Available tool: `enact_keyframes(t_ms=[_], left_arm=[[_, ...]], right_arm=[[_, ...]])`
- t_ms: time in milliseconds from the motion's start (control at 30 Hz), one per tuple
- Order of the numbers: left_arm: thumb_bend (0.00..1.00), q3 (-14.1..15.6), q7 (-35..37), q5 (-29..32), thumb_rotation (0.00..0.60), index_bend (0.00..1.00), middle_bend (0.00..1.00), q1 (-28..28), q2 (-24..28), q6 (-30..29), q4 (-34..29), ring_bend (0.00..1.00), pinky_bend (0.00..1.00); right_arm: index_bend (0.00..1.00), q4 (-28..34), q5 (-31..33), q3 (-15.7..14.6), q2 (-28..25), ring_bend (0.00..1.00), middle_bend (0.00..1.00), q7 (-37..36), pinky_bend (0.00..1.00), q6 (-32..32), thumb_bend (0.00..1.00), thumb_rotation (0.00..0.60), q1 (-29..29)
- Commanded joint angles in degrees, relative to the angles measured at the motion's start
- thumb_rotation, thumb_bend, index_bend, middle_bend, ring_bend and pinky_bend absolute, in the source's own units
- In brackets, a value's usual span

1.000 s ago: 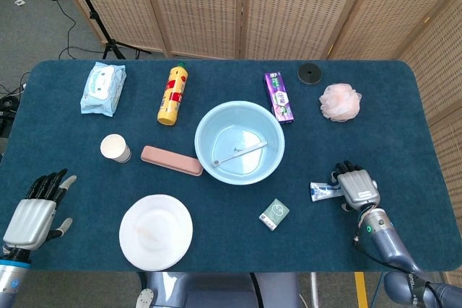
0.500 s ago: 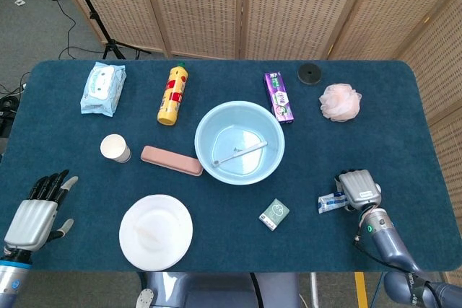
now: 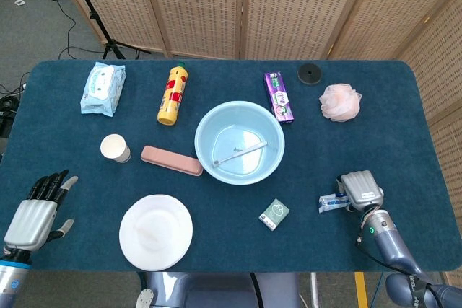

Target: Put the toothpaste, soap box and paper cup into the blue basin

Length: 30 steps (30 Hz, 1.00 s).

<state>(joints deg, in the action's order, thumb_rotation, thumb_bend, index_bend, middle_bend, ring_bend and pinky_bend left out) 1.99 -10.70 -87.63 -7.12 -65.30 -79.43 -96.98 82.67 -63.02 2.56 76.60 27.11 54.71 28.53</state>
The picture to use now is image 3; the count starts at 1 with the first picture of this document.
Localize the blue white toothpaste tube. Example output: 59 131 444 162
318 192 351 214

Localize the dark blue table mat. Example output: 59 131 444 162
0 58 462 273

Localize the black round disc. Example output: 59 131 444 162
297 63 323 87

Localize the green tissue pack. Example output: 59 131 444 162
258 198 291 232

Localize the white paper cup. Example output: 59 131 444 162
100 133 132 164

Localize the pink mesh bath pouf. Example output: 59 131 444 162
318 83 363 123

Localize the grey-blue robot torso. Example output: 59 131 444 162
135 271 302 308

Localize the white toothbrush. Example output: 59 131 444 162
212 141 269 169

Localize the white paper plate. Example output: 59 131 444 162
118 193 194 272

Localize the yellow bottle with red label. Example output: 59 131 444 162
157 61 191 127

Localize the light blue wet wipes pack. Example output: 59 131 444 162
79 61 128 118

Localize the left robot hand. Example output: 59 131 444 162
3 169 79 252

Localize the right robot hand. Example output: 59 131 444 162
336 170 385 212

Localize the black floor cable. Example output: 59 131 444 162
56 0 109 60

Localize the woven wooden folding screen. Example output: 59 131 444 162
50 0 462 287

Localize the black tripod stand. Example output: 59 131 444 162
63 0 152 61

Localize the white table leg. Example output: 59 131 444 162
309 272 321 308

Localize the black floor device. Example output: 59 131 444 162
0 94 19 138

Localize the purple toothpaste box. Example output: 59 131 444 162
263 71 295 125

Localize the light blue plastic basin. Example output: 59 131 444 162
194 101 286 186

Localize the pink toothbrush case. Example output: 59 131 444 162
140 145 204 177

